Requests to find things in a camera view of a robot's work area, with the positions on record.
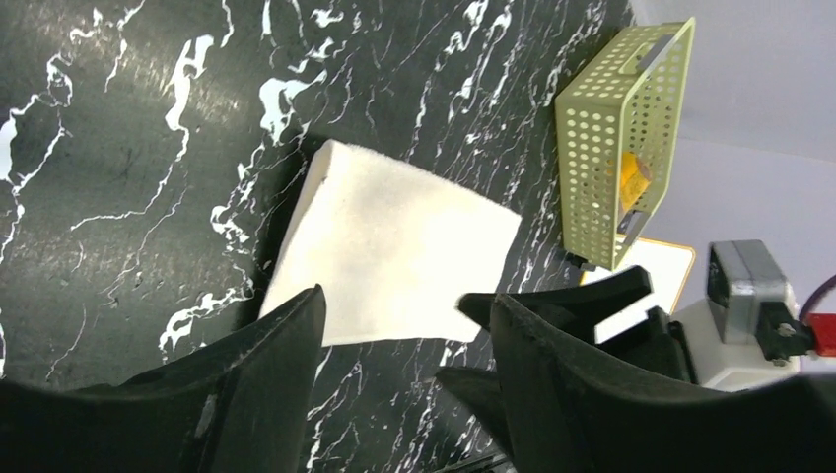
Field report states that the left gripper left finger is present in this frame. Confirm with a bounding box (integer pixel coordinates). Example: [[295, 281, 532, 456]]
[[1, 286, 326, 472]]

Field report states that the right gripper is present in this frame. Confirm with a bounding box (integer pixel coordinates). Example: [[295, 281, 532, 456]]
[[435, 266, 698, 460]]

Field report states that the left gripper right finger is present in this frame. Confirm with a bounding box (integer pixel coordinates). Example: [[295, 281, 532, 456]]
[[490, 295, 835, 472]]

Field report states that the cream white towel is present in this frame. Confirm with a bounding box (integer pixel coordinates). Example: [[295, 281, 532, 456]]
[[260, 140, 522, 346]]

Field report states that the brown and yellow towel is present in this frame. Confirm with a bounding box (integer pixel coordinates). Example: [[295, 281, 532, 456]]
[[618, 151, 652, 216]]

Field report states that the light green plastic basket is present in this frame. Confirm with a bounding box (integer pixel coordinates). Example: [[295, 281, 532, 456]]
[[555, 18, 696, 269]]

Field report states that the whiteboard with wooden frame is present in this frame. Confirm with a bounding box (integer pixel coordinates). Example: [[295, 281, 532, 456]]
[[578, 236, 698, 346]]

